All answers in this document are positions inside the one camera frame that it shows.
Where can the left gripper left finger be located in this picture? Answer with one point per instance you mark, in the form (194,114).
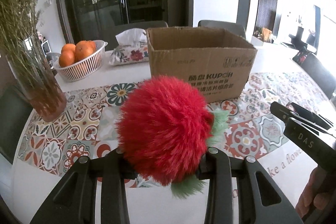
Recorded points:
(73,199)

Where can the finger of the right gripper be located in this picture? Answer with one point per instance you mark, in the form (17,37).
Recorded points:
(284,113)
(312,117)

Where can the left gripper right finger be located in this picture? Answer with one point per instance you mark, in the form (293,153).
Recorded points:
(242,191)

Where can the red fluffy plush strawberry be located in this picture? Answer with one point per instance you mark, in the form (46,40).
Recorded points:
(164,129)

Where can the person right hand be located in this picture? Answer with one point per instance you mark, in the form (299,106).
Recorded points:
(320,200)

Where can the right side dark chair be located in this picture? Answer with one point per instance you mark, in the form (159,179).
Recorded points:
(321,76)

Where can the white tv cabinet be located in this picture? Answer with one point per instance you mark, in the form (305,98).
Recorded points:
(262,36)

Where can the patterned tile table runner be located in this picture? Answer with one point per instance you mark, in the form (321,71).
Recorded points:
(87,126)

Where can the brown cardboard box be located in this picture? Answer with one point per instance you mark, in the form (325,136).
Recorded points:
(214,61)

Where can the left side dark chair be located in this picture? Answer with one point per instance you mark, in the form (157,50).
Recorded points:
(15,110)

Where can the white basket of oranges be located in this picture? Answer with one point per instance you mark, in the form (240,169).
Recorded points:
(78,61)

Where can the glass vase dried flowers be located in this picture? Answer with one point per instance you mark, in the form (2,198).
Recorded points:
(22,47)

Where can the floral tissue box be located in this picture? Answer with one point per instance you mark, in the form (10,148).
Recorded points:
(135,53)

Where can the dark grey dining chair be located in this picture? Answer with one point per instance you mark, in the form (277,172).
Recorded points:
(127,34)

